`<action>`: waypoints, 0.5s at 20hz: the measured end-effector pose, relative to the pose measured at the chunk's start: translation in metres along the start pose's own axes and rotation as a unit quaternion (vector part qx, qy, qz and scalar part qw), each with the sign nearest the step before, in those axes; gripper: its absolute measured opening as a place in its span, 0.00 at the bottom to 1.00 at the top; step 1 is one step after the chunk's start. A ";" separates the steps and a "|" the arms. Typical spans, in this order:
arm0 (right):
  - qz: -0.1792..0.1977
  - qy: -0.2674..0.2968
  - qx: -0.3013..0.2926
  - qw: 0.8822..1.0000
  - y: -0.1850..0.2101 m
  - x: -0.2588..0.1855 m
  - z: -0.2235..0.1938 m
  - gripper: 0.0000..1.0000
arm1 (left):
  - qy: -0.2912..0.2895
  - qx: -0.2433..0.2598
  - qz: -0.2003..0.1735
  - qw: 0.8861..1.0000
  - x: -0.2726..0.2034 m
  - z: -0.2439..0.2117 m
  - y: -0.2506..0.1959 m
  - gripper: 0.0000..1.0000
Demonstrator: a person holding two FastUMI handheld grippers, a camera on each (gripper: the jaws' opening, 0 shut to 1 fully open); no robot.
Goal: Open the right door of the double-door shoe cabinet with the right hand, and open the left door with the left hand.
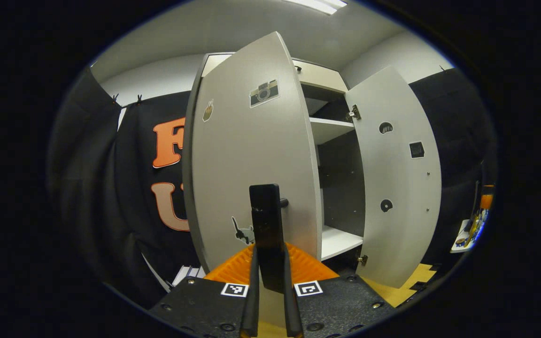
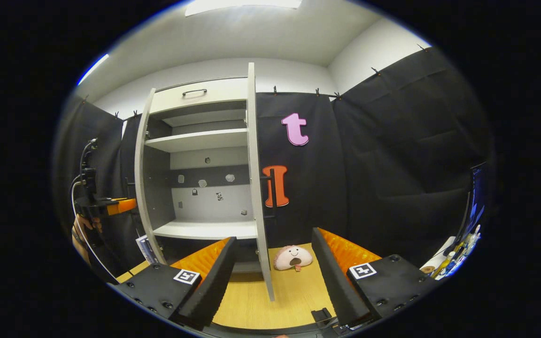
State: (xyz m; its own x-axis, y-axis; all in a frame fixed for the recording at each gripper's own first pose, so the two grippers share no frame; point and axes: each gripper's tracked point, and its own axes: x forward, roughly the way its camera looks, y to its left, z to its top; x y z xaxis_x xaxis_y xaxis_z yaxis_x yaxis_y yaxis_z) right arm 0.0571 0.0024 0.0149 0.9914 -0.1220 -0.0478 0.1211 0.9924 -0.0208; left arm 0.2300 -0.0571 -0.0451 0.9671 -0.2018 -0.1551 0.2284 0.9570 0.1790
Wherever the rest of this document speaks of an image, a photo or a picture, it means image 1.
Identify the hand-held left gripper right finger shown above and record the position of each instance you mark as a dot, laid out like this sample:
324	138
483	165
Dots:
291	312

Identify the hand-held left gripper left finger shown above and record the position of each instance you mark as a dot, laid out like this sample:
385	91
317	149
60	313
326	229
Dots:
251	310

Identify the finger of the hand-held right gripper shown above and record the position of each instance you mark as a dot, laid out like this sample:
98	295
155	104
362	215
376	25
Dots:
486	202

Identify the camera sticker shoe cabinet door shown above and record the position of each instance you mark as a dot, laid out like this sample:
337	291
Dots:
242	141

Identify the white double-door shoe cabinet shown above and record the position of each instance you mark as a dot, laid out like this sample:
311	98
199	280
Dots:
331	129

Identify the colourful printed card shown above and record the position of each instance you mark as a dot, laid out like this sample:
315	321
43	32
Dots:
467	237

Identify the white book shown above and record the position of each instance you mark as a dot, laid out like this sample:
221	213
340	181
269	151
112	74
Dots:
185	275

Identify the black backdrop cloth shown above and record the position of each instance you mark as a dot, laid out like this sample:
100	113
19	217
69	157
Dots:
92	188

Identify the long ceiling light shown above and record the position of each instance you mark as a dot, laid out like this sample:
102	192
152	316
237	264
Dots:
317	4

